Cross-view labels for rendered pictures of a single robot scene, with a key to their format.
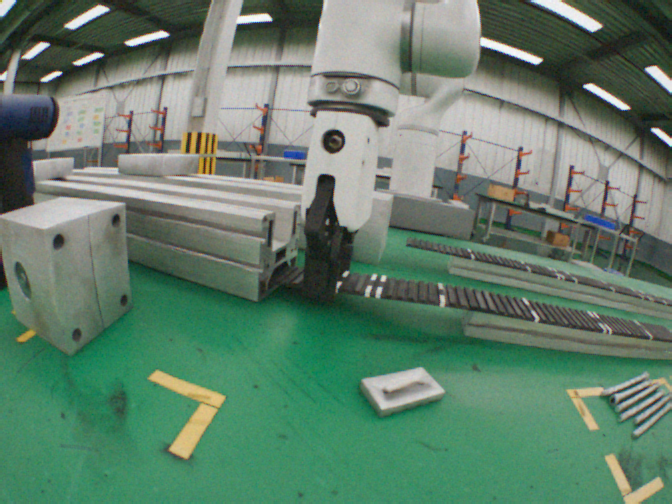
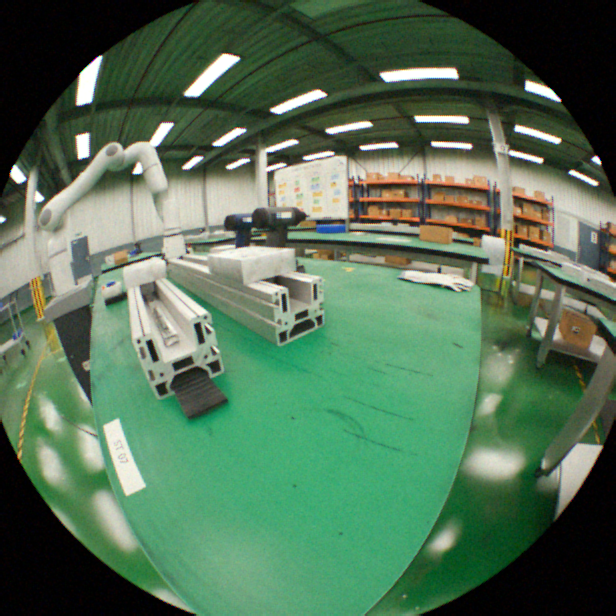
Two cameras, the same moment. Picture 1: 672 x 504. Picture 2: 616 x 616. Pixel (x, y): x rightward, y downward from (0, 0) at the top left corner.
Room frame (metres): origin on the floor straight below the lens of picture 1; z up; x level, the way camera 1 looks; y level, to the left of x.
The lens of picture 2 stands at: (0.74, 1.04, 0.96)
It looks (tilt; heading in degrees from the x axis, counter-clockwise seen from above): 22 degrees down; 215
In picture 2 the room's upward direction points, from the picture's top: 3 degrees counter-clockwise
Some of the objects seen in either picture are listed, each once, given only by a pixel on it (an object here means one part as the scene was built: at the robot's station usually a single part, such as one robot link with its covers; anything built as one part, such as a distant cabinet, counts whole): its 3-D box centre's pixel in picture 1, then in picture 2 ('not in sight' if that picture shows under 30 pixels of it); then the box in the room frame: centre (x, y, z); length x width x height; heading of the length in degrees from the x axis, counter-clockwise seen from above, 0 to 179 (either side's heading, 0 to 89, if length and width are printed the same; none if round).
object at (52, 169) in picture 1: (44, 174); (248, 268); (0.45, 0.69, 0.87); 0.16 x 0.11 x 0.07; 78
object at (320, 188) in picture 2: not in sight; (310, 218); (-2.57, -1.14, 0.97); 1.50 x 0.50 x 1.95; 84
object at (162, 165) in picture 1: (156, 169); (143, 276); (0.58, 0.41, 0.87); 0.16 x 0.11 x 0.07; 78
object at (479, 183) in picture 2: not in sight; (458, 211); (-9.30, 1.50, 1.59); 2.83 x 0.98 x 3.17; 84
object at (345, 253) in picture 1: (340, 246); not in sight; (0.34, 0.00, 0.82); 0.03 x 0.03 x 0.07; 78
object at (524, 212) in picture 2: not in sight; (524, 225); (-9.00, 4.49, 1.55); 2.83 x 0.98 x 3.10; 84
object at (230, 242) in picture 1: (85, 205); (208, 276); (0.39, 0.45, 0.82); 0.80 x 0.10 x 0.09; 78
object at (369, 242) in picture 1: (359, 220); not in sight; (0.49, -0.03, 0.83); 0.12 x 0.09 x 0.10; 168
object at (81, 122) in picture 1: (72, 148); not in sight; (3.88, 4.90, 0.97); 1.51 x 0.50 x 1.95; 104
